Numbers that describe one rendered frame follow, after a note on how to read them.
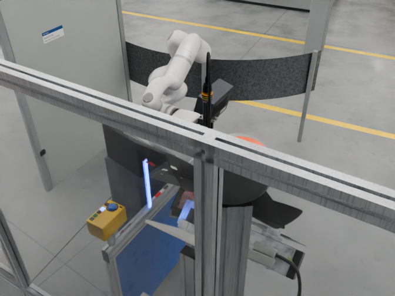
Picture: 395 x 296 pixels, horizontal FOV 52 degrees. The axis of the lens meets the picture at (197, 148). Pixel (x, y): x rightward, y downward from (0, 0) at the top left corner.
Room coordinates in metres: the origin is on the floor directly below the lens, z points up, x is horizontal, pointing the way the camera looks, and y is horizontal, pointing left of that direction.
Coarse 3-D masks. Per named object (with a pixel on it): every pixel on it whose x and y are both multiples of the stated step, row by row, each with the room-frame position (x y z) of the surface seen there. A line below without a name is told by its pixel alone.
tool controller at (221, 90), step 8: (216, 80) 2.27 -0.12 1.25; (216, 88) 2.19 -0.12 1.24; (224, 88) 2.20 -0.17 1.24; (232, 88) 2.23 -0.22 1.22; (200, 96) 2.08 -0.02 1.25; (216, 96) 2.11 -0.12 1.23; (224, 96) 2.14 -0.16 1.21; (200, 104) 2.07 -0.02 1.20; (216, 104) 2.06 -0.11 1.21; (224, 104) 2.19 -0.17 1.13; (200, 112) 2.07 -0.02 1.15; (216, 112) 2.11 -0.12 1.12; (200, 120) 2.07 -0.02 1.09; (216, 120) 2.10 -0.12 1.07
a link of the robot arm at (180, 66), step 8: (176, 56) 1.69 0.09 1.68; (176, 64) 1.66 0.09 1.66; (184, 64) 1.66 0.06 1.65; (168, 72) 1.63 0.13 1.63; (176, 72) 1.62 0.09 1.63; (184, 72) 1.64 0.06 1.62; (152, 80) 1.55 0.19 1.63; (160, 80) 1.54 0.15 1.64; (168, 80) 1.55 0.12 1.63; (176, 80) 1.59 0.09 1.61; (152, 88) 1.50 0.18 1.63; (160, 88) 1.50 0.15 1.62; (168, 88) 1.60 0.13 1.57; (176, 88) 1.60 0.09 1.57; (144, 96) 1.47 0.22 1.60; (152, 96) 1.46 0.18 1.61; (160, 96) 1.48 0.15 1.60; (144, 104) 1.45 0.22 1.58; (152, 104) 1.44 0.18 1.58; (160, 104) 1.48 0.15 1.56
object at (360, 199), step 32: (0, 64) 0.84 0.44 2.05; (32, 96) 0.76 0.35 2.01; (64, 96) 0.70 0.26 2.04; (96, 96) 0.69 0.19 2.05; (128, 128) 0.62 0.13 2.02; (160, 128) 0.58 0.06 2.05; (192, 128) 0.58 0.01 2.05; (224, 160) 0.52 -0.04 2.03; (256, 160) 0.49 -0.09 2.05; (288, 160) 0.49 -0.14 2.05; (288, 192) 0.46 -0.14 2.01; (320, 192) 0.43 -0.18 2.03; (352, 192) 0.42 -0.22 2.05; (384, 192) 0.42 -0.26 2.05; (0, 224) 0.98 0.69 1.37; (384, 224) 0.38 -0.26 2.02
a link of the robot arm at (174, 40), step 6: (168, 36) 1.94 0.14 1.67; (174, 36) 1.91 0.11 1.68; (180, 36) 1.91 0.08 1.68; (168, 42) 1.91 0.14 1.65; (174, 42) 1.89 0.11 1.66; (180, 42) 1.89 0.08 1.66; (168, 48) 1.92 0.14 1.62; (174, 48) 1.90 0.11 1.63; (174, 54) 1.92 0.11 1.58; (162, 66) 2.12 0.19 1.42; (168, 66) 2.01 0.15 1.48; (156, 72) 2.09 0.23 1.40; (162, 72) 2.05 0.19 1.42; (150, 78) 2.09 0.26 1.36
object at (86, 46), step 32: (0, 0) 2.67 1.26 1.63; (32, 0) 2.89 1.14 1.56; (64, 0) 3.13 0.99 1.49; (96, 0) 3.41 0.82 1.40; (0, 32) 2.62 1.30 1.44; (32, 32) 2.83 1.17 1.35; (64, 32) 3.07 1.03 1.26; (96, 32) 3.36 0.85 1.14; (32, 64) 2.78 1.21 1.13; (64, 64) 3.02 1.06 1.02; (96, 64) 3.31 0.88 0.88; (128, 96) 3.61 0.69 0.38
